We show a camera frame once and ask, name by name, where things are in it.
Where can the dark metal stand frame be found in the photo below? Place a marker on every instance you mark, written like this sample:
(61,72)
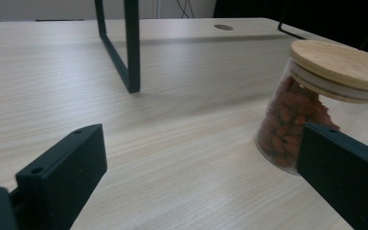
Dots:
(131,48)

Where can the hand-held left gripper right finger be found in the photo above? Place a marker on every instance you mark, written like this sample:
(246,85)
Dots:
(341,172)

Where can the glass jar with wooden lid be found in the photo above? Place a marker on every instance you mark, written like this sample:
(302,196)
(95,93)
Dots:
(316,96)

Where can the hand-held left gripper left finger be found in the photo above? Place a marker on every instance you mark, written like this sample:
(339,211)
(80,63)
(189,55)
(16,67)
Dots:
(64,172)

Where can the round desk grommet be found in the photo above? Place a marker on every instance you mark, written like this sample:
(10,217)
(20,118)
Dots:
(223,27)

